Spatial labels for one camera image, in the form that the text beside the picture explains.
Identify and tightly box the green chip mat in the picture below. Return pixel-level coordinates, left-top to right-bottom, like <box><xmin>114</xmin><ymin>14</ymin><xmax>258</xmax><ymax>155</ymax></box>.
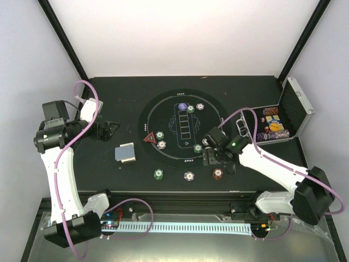
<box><xmin>193</xmin><ymin>144</ymin><xmax>202</xmax><ymax>153</ymax></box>

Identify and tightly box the red triangular marker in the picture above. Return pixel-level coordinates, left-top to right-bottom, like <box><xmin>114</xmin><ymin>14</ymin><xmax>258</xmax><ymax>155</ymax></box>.
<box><xmin>143</xmin><ymin>132</ymin><xmax>157</xmax><ymax>143</ymax></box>

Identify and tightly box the green poker chip stack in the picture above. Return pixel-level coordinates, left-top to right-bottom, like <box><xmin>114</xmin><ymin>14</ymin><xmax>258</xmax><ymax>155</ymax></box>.
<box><xmin>153</xmin><ymin>169</ymin><xmax>164</xmax><ymax>180</ymax></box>

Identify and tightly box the purple round button chip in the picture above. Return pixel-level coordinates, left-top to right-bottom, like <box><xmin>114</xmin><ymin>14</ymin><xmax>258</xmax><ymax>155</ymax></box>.
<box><xmin>177</xmin><ymin>103</ymin><xmax>188</xmax><ymax>111</ymax></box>

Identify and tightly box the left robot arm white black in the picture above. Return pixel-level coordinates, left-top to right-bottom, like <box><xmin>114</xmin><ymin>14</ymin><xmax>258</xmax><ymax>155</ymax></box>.
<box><xmin>33</xmin><ymin>98</ymin><xmax>120</xmax><ymax>248</ymax></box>

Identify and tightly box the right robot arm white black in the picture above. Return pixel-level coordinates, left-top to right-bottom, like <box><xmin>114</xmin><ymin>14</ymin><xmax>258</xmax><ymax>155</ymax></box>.
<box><xmin>202</xmin><ymin>127</ymin><xmax>335</xmax><ymax>225</ymax></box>

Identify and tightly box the brown poker chip stack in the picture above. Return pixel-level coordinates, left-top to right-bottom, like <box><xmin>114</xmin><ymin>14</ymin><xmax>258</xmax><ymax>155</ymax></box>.
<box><xmin>213</xmin><ymin>168</ymin><xmax>224</xmax><ymax>180</ymax></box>

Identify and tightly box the blue playing card deck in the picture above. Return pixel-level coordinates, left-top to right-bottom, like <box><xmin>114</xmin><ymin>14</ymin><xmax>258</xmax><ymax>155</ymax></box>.
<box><xmin>115</xmin><ymin>142</ymin><xmax>136</xmax><ymax>163</ymax></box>

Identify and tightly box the purple chip row in case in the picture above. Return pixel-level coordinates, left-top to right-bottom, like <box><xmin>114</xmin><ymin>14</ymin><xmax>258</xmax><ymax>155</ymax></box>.
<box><xmin>256</xmin><ymin>130</ymin><xmax>290</xmax><ymax>142</ymax></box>

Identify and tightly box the round black poker mat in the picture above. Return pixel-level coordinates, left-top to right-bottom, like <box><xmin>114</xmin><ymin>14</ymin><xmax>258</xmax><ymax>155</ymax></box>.
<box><xmin>139</xmin><ymin>89</ymin><xmax>228</xmax><ymax>169</ymax></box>

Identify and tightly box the orange yellow card box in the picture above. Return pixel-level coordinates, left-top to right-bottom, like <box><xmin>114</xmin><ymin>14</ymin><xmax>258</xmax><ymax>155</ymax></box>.
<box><xmin>269</xmin><ymin>122</ymin><xmax>285</xmax><ymax>132</ymax></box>

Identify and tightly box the blue card box in case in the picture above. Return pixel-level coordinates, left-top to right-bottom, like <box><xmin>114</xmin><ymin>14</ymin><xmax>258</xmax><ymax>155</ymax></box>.
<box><xmin>266</xmin><ymin>115</ymin><xmax>280</xmax><ymax>123</ymax></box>

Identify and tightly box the brown chip row in case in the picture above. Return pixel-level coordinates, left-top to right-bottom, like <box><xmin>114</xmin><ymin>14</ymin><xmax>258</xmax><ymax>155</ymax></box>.
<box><xmin>263</xmin><ymin>107</ymin><xmax>279</xmax><ymax>116</ymax></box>

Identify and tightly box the aluminium poker case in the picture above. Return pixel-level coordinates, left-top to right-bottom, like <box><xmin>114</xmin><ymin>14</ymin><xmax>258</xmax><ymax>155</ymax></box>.
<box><xmin>236</xmin><ymin>77</ymin><xmax>315</xmax><ymax>145</ymax></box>

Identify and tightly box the white perforated strip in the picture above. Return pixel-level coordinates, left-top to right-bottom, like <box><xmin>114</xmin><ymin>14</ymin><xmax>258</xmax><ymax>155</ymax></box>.
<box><xmin>101</xmin><ymin>221</ymin><xmax>252</xmax><ymax>236</ymax></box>

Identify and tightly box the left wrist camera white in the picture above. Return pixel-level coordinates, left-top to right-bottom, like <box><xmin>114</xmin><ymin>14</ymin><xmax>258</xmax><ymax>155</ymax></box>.
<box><xmin>80</xmin><ymin>98</ymin><xmax>103</xmax><ymax>123</ymax></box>

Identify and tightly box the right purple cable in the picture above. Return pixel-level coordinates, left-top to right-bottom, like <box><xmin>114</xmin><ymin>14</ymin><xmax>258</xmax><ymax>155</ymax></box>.
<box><xmin>216</xmin><ymin>107</ymin><xmax>346</xmax><ymax>241</ymax></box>

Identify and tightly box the purple cable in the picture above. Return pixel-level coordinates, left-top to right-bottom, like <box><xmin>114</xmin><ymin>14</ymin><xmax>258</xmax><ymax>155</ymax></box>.
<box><xmin>216</xmin><ymin>107</ymin><xmax>346</xmax><ymax>241</ymax></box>
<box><xmin>54</xmin><ymin>80</ymin><xmax>154</xmax><ymax>259</ymax></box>

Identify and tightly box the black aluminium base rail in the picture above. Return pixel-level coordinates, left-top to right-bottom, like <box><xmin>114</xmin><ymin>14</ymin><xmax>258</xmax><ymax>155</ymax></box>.
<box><xmin>103</xmin><ymin>189</ymin><xmax>280</xmax><ymax>221</ymax></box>

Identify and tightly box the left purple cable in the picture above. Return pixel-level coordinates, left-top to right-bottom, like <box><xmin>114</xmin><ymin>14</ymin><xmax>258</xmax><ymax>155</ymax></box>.
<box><xmin>54</xmin><ymin>80</ymin><xmax>154</xmax><ymax>259</ymax></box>

